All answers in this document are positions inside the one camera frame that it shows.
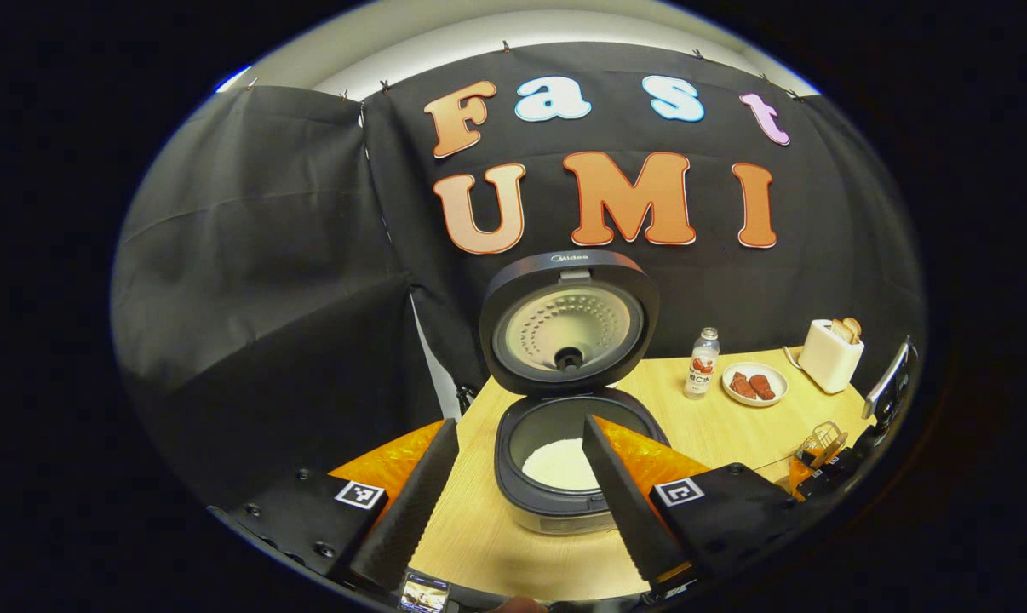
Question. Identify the white rice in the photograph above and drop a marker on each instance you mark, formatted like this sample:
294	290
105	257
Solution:
560	466

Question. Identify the black backdrop cloth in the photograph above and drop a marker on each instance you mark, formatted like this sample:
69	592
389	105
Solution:
249	281

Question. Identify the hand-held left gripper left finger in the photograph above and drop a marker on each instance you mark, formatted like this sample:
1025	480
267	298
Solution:
411	511

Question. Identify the clear drink bottle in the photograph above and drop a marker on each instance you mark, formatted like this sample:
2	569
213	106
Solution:
701	366

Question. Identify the black tripod stand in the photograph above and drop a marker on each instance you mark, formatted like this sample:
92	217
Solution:
465	398

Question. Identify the toasted bread slice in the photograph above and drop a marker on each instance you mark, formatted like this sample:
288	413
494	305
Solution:
854	328
840	330

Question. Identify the white toaster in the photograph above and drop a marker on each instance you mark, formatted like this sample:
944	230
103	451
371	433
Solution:
827	362

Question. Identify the dark grey rice cooker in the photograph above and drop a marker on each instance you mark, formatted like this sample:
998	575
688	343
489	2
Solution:
569	328

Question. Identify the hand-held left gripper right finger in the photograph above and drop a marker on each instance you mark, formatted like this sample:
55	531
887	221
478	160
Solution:
624	511

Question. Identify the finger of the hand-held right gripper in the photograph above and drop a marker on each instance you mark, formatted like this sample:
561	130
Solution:
837	477

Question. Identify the white round plate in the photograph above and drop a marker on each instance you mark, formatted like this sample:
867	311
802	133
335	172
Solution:
777	387

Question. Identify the red meat piece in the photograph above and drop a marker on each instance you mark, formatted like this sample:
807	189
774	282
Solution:
742	386
763	387

